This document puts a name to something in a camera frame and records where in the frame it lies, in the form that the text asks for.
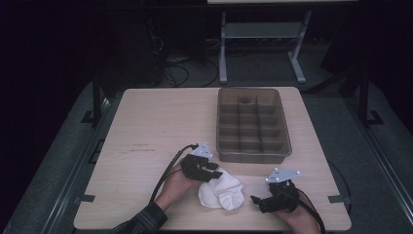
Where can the brown compartment tray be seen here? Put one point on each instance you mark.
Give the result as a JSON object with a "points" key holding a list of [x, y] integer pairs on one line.
{"points": [[251, 130]]}

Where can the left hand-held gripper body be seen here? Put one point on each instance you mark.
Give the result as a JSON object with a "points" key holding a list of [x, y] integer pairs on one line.
{"points": [[195, 167]]}

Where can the grey metal stand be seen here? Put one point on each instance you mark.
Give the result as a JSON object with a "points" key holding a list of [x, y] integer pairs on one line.
{"points": [[259, 31]]}

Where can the person's left hand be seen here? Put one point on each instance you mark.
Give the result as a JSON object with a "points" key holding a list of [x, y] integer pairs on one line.
{"points": [[177, 190]]}

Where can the person's right hand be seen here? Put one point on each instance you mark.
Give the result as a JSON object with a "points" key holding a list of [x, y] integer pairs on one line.
{"points": [[297, 216]]}

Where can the black frame post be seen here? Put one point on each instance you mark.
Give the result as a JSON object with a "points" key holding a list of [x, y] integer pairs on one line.
{"points": [[96, 100], [364, 97]]}

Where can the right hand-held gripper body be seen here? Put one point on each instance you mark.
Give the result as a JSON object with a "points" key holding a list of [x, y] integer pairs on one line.
{"points": [[281, 195]]}

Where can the grey table edge bracket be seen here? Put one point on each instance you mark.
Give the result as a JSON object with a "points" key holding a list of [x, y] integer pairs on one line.
{"points": [[85, 198], [339, 199]]}

